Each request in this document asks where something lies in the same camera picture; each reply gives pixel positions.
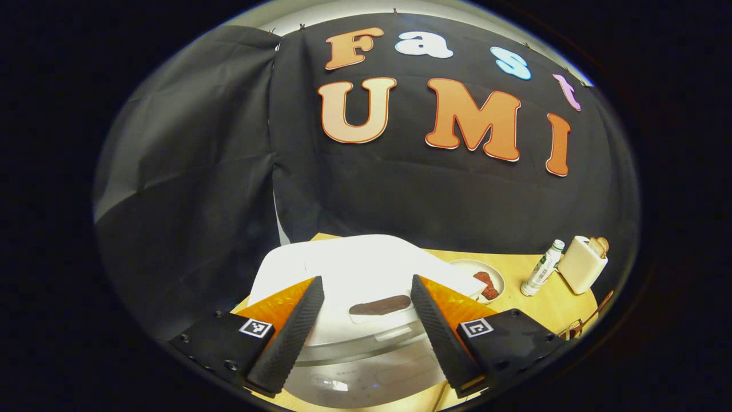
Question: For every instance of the white rice cooker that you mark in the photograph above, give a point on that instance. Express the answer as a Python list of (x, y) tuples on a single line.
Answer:
[(366, 269)]

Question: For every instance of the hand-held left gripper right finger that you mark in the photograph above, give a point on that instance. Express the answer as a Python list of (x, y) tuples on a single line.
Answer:
[(440, 349)]

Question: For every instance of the black backdrop cloth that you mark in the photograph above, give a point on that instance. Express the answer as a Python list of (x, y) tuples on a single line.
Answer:
[(200, 171)]

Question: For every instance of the red meat piece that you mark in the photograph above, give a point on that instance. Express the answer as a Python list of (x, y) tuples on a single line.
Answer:
[(487, 284)]

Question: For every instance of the clear glass chopstick holder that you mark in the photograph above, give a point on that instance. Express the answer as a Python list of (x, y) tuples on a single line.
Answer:
[(566, 331)]

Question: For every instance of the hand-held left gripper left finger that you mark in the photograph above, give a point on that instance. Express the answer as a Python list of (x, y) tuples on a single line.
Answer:
[(289, 343)]

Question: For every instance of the white oval plate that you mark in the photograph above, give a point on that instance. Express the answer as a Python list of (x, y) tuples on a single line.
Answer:
[(474, 268)]

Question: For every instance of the toasted bread slice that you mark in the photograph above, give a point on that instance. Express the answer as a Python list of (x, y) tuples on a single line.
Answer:
[(599, 246)]

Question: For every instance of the white toaster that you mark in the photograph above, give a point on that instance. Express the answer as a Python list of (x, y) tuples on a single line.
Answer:
[(580, 269)]

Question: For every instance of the white bottle with green label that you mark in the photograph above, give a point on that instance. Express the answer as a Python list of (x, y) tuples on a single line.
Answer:
[(543, 269)]

